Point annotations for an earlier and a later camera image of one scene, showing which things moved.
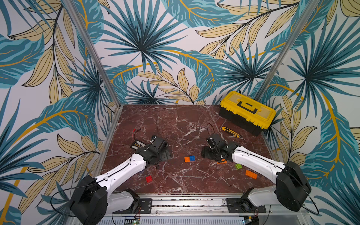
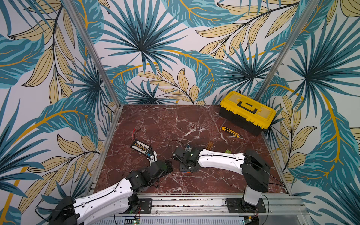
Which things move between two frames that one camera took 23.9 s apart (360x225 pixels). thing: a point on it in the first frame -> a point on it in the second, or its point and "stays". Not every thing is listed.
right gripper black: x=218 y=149 -> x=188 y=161
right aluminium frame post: x=306 y=15 stays
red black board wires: x=134 y=132 stays
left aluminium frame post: x=76 y=18 stays
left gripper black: x=165 y=155 -> x=169 y=167
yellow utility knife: x=224 y=128 stays
